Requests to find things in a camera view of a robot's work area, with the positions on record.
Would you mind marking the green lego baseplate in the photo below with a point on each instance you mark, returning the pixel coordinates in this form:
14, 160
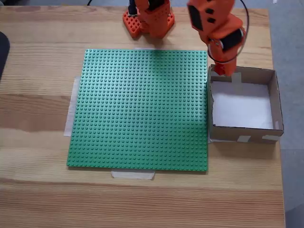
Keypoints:
137, 114

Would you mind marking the brown cardboard box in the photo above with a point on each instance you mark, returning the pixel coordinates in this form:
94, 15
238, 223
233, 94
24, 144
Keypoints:
225, 136

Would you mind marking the red lego block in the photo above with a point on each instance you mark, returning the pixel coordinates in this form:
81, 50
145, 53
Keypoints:
219, 69

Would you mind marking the wide masking tape strip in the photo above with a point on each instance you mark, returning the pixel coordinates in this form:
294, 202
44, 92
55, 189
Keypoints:
70, 114

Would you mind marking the white paper sheet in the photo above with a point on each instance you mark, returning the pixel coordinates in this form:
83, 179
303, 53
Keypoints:
242, 107

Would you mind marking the black rounded object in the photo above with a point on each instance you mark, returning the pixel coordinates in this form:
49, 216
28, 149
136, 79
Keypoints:
3, 54

